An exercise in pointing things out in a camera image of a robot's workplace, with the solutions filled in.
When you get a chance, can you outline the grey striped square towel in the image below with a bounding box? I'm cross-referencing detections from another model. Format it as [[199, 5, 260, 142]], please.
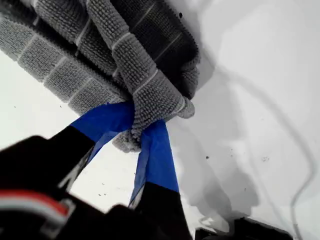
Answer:
[[0, 0, 201, 154]]

